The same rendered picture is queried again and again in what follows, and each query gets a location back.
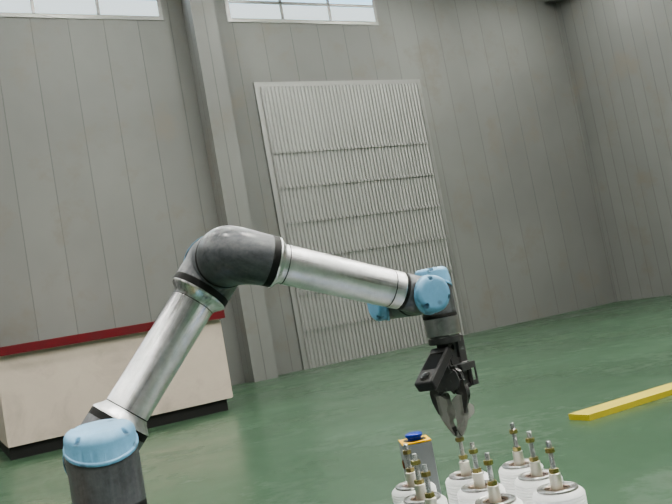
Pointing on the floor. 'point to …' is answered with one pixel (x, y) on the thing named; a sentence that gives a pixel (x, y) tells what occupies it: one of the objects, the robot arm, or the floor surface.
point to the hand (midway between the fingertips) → (456, 430)
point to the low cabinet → (98, 383)
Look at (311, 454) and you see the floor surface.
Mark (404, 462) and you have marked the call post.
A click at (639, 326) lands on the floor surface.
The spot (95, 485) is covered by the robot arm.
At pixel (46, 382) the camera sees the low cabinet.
